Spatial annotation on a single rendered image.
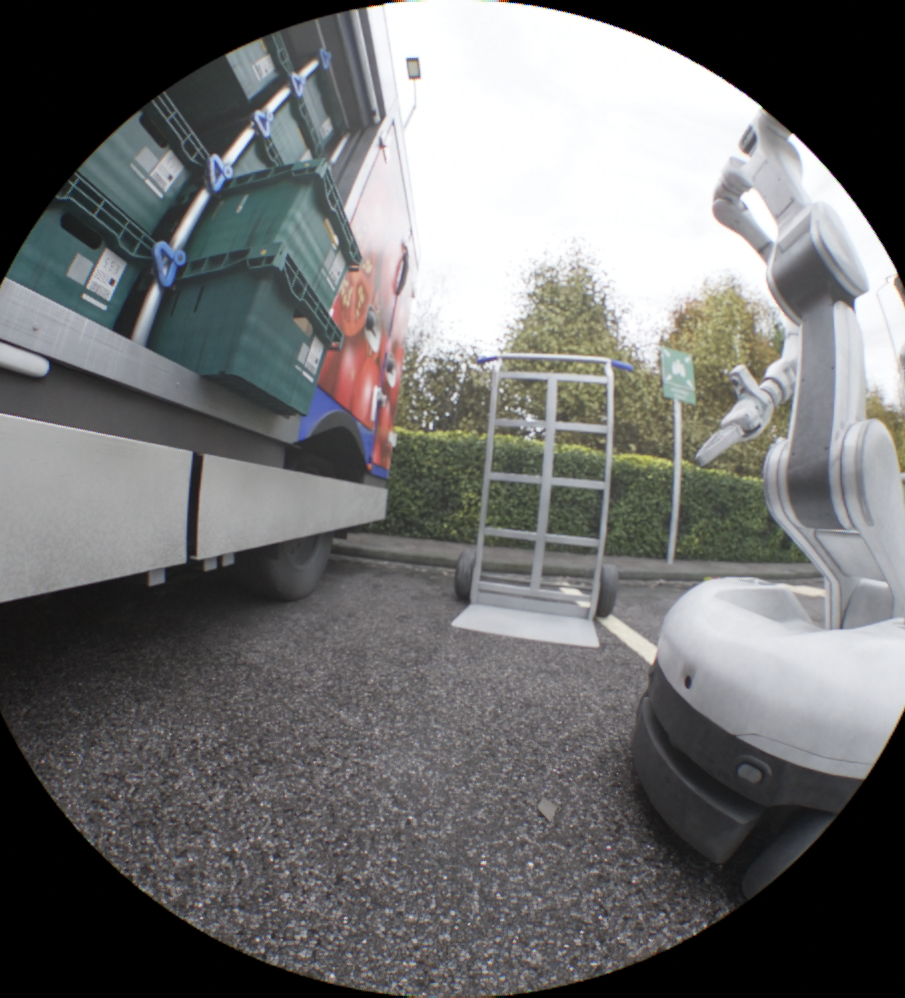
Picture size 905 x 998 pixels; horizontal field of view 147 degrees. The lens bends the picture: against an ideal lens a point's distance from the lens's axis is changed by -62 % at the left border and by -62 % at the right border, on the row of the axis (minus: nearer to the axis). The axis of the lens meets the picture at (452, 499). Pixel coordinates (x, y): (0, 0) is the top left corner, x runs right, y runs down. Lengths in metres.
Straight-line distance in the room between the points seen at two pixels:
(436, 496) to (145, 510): 2.75
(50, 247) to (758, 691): 1.09
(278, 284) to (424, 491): 2.56
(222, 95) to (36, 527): 1.13
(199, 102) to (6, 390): 1.01
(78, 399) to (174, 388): 0.19
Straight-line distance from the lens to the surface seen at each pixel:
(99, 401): 0.58
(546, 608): 1.64
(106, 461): 0.57
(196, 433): 0.73
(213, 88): 1.28
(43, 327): 0.52
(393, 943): 0.49
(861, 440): 0.56
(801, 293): 0.83
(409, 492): 3.09
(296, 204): 0.83
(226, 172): 1.00
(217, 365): 0.68
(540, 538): 1.56
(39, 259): 0.72
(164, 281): 0.81
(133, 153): 0.88
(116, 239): 0.78
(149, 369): 0.62
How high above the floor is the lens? 0.46
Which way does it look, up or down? 1 degrees up
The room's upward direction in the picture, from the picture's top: 6 degrees clockwise
